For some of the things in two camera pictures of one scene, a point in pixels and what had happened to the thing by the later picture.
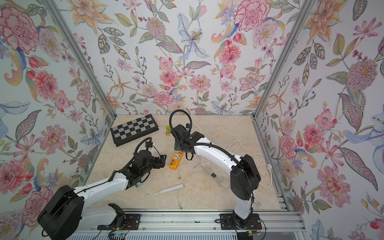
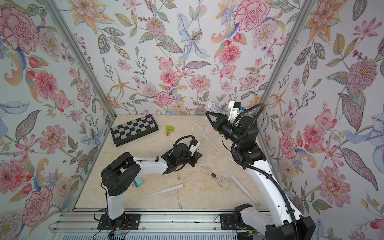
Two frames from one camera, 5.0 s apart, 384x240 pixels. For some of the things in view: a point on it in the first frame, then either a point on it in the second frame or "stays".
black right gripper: x=178 y=146 -> x=223 y=125
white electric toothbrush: x=170 y=189 stays
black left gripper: x=159 y=164 -> x=194 y=158
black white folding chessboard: x=134 y=129 stays
